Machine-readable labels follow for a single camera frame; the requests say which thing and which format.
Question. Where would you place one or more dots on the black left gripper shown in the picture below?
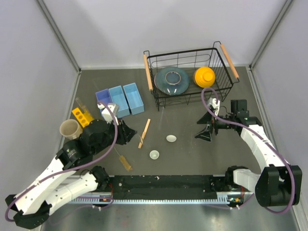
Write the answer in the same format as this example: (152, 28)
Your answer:
(126, 133)

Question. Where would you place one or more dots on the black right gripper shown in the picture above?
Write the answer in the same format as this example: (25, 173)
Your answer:
(207, 118)

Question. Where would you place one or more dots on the glass test tube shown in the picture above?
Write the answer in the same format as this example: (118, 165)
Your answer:
(81, 105)

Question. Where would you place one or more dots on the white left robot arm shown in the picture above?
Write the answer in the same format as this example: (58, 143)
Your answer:
(33, 206)

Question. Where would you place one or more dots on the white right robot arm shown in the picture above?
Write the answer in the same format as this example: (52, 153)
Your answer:
(279, 183)

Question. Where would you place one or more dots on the wooden test tube clamp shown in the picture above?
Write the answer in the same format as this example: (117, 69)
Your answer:
(144, 133)

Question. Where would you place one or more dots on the light blue right bin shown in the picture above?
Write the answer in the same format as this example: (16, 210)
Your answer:
(134, 98)

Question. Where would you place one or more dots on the light blue bin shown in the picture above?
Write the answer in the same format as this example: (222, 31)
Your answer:
(134, 98)
(118, 97)

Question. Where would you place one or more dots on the test tube brush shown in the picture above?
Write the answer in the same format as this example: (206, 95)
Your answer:
(123, 161)

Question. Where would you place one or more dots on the white oval dish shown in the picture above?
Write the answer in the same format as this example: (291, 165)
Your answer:
(171, 138)

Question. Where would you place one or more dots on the light blue middle bin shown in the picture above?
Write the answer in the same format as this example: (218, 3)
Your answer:
(118, 97)

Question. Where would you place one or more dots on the purple plastic bin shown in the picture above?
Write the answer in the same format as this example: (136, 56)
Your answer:
(103, 96)

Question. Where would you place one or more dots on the yellow test tube rack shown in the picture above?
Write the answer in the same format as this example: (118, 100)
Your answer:
(84, 118)

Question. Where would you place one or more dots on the yellow ribbed bowl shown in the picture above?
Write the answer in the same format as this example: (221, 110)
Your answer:
(204, 77)

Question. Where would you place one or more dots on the dark blue ceramic plate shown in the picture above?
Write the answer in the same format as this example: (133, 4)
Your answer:
(172, 80)

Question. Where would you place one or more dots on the beige ceramic mug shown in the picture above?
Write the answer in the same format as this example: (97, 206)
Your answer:
(70, 129)

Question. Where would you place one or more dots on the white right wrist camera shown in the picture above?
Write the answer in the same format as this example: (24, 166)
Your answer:
(214, 105)

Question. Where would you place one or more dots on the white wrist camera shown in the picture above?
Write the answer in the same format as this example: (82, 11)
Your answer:
(109, 112)
(214, 105)

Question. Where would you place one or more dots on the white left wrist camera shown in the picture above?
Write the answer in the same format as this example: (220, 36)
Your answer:
(109, 112)

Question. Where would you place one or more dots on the black wire basket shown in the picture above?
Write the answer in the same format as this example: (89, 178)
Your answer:
(215, 57)

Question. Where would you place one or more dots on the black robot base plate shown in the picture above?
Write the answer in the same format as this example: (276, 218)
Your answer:
(167, 186)

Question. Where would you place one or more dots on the grey slotted cable duct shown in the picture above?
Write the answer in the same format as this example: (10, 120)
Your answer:
(219, 199)

